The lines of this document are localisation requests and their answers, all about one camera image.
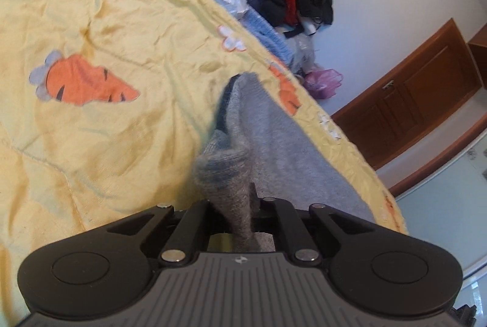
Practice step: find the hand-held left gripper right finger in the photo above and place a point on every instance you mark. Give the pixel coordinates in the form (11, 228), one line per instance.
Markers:
(281, 224)

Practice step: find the yellow carrot print bedsheet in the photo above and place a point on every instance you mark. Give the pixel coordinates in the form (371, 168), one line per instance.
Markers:
(114, 7)

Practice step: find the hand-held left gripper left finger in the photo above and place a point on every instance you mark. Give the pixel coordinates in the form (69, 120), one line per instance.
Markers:
(194, 222)

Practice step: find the purple plastic bag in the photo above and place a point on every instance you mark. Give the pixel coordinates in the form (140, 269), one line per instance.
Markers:
(323, 83)

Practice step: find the light blue knitted sweater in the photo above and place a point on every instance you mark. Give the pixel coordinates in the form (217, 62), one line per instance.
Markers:
(266, 34)

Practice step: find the clear plastic bag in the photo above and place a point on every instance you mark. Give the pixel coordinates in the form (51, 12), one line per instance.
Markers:
(302, 53)

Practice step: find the brown wooden door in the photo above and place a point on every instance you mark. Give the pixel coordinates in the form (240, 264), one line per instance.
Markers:
(411, 95)

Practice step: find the grey sweater with navy sleeves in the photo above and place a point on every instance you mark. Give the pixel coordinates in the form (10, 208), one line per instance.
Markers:
(274, 137)

